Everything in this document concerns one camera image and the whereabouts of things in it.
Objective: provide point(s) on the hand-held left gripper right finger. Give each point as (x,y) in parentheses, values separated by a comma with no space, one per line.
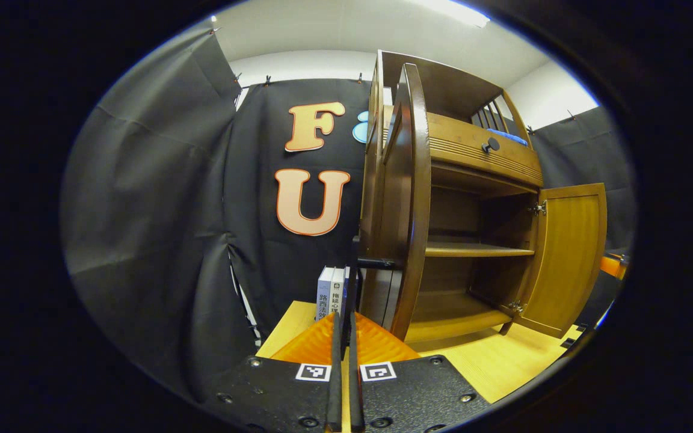
(355,391)

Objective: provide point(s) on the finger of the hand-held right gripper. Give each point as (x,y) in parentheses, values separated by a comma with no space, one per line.
(614,266)

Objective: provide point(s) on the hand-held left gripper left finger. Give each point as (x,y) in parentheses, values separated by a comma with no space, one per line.
(335,385)

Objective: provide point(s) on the wooden cabinet door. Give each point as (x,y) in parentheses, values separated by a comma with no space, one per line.
(569,258)
(415,210)

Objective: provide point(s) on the wooden double-door shoe cabinet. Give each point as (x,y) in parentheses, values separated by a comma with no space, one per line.
(473,156)

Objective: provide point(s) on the wooden inner cabinet shelf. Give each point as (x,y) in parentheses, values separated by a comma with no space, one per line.
(473,249)

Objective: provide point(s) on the pale blue book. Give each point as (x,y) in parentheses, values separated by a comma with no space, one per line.
(324,294)

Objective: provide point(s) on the dark blue book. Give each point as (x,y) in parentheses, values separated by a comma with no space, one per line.
(347,288)

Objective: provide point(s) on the folded blue towel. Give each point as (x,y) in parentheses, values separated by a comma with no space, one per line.
(509,137)

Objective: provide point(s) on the wooden drawer with black knob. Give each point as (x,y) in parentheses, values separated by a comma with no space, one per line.
(461,147)

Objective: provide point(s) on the black backdrop cloth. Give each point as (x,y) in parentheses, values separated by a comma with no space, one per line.
(160,210)

